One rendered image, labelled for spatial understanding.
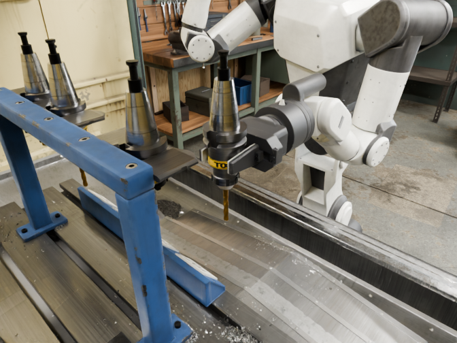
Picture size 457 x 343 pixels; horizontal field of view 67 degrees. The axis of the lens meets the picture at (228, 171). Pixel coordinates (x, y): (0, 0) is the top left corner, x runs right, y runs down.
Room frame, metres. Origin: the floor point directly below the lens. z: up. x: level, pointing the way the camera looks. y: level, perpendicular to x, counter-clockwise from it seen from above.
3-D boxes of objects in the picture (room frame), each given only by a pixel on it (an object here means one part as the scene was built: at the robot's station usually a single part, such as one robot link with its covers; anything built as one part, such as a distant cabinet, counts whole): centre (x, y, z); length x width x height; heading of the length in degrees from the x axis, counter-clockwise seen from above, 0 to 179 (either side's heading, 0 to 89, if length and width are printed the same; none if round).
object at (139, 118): (0.42, 0.11, 1.26); 0.04 x 0.04 x 0.07
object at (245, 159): (0.44, -0.03, 1.18); 0.06 x 0.02 x 0.03; 138
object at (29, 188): (0.63, 0.44, 1.05); 0.10 x 0.05 x 0.30; 138
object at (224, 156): (0.45, 0.01, 1.19); 0.05 x 0.05 x 0.03
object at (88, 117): (0.53, 0.24, 1.21); 0.07 x 0.05 x 0.01; 138
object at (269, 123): (0.53, -0.06, 1.18); 0.13 x 0.12 x 0.10; 48
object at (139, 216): (0.34, 0.11, 1.05); 0.10 x 0.05 x 0.30; 138
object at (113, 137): (0.45, 0.15, 1.21); 0.07 x 0.05 x 0.01; 138
